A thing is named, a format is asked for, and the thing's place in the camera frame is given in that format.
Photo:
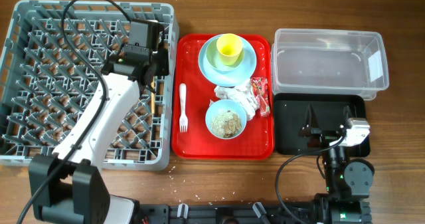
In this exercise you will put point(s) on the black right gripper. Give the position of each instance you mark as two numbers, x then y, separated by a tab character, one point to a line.
323	137

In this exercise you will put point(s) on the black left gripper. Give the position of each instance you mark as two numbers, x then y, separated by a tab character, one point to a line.
164	68

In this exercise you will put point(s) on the wooden chopstick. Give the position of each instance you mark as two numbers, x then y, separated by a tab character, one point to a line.
153	85

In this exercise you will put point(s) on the white plastic fork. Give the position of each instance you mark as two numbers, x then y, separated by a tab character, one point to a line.
183	120

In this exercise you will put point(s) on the light blue food bowl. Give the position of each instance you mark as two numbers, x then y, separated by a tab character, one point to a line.
225	119

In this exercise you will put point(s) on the red snack wrapper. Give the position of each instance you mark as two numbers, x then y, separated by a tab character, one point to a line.
260	90

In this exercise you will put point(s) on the white napkin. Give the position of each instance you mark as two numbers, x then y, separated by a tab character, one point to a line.
242	94

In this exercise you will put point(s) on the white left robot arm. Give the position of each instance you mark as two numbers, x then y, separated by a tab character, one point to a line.
67	186

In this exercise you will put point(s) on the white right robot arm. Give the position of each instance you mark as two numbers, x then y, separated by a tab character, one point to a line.
348	181

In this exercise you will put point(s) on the grey dishwasher rack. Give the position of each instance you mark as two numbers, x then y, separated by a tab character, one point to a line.
46	83

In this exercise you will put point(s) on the red serving tray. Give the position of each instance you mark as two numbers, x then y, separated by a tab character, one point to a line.
256	142

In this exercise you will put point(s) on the black tray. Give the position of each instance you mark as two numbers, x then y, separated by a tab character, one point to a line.
289	117

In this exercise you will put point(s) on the green plastic bowl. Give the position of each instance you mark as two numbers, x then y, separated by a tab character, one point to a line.
213	57

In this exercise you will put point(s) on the yellow plastic cup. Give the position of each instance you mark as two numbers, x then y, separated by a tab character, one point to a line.
229	47

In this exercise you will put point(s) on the clear plastic bin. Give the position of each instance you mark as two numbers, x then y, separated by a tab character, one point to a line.
327	61

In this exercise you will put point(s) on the light blue plate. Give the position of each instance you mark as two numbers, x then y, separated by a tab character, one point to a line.
244	71

